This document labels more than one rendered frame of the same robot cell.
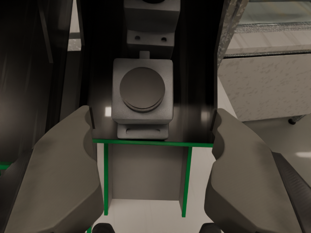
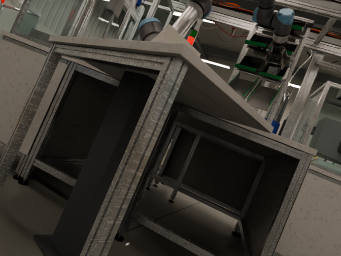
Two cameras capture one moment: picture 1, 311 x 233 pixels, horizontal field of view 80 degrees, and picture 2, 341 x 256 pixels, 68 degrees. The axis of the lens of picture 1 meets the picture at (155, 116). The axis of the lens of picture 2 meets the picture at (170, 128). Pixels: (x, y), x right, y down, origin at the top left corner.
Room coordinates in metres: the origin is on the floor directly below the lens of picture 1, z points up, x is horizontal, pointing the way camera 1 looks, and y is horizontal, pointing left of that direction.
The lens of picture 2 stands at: (-1.40, -0.33, 0.64)
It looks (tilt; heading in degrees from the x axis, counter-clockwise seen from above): 2 degrees up; 29
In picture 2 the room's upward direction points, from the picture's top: 23 degrees clockwise
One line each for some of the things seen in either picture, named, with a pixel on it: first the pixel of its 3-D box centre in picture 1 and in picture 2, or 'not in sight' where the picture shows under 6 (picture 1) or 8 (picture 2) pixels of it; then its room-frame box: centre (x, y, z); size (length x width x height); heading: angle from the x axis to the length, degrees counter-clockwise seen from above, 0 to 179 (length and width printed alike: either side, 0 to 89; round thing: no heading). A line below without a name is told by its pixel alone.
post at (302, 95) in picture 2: not in sight; (302, 94); (1.31, -0.08, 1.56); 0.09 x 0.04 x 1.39; 104
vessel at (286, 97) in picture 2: not in sight; (279, 102); (0.98, 0.04, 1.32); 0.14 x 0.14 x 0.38
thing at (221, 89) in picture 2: not in sight; (156, 82); (-0.45, 0.35, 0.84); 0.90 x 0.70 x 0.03; 76
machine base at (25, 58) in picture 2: not in sight; (72, 118); (0.24, 1.57, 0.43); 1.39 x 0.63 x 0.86; 14
